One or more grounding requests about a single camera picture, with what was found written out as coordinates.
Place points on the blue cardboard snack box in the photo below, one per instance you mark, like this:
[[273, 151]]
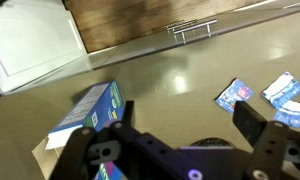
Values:
[[96, 106]]

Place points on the blue snack pack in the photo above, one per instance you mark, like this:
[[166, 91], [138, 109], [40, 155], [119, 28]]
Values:
[[235, 95], [283, 90], [291, 115]]

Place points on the white panel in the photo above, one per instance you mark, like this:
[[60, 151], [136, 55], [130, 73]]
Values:
[[30, 40]]

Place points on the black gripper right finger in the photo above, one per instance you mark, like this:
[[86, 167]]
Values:
[[266, 150]]

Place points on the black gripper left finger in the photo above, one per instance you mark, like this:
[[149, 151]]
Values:
[[80, 150]]

